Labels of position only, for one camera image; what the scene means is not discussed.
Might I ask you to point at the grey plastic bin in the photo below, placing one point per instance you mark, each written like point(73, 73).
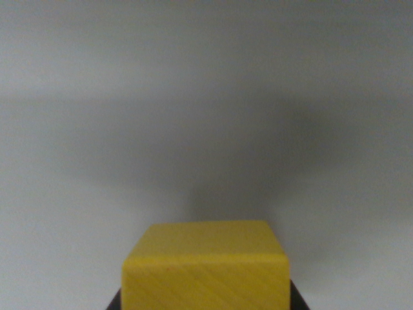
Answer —
point(129, 113)

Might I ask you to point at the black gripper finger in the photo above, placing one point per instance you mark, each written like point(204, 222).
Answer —
point(115, 303)

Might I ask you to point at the yellow wooden cube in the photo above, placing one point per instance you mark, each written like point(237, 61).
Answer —
point(206, 274)

